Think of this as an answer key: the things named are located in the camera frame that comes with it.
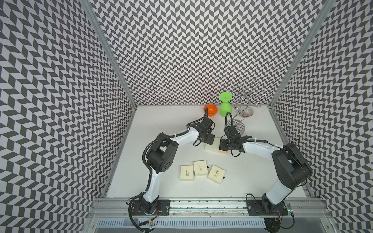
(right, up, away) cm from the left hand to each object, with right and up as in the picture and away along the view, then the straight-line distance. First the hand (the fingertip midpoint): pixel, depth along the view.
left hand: (206, 139), depth 96 cm
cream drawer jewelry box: (+5, -4, -4) cm, 8 cm away
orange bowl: (+6, +21, +16) cm, 27 cm away
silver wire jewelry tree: (+21, +24, -12) cm, 34 cm away
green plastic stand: (+11, +21, -7) cm, 25 cm away
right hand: (+10, -5, -2) cm, 12 cm away
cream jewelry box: (-13, -17, -15) cm, 26 cm away
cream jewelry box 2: (-4, -15, -13) cm, 20 cm away
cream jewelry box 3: (+4, -18, -15) cm, 24 cm away
